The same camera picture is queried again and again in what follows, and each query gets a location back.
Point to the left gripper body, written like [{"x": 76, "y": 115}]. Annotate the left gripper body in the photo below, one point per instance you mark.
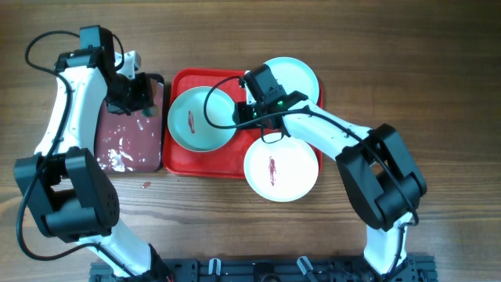
[{"x": 129, "y": 95}]

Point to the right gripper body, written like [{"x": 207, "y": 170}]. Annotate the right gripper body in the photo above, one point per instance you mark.
[{"x": 250, "y": 113}]

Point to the green scrubbing sponge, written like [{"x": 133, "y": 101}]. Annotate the green scrubbing sponge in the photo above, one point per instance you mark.
[{"x": 150, "y": 111}]

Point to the light blue plate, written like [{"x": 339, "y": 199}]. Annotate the light blue plate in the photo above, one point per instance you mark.
[
  {"x": 188, "y": 125},
  {"x": 295, "y": 76}
]

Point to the light blue plate top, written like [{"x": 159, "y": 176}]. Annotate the light blue plate top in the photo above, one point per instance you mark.
[{"x": 295, "y": 76}]

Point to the white plate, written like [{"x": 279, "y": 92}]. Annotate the white plate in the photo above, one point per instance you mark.
[{"x": 280, "y": 168}]

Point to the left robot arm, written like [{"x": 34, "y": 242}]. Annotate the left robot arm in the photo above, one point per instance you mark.
[{"x": 62, "y": 184}]

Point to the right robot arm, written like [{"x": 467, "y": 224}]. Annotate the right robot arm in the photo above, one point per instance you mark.
[{"x": 380, "y": 176}]

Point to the black tray with red water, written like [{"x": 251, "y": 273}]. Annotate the black tray with red water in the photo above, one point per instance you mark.
[{"x": 132, "y": 143}]

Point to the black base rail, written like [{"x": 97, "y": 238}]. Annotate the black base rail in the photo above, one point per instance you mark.
[{"x": 335, "y": 269}]

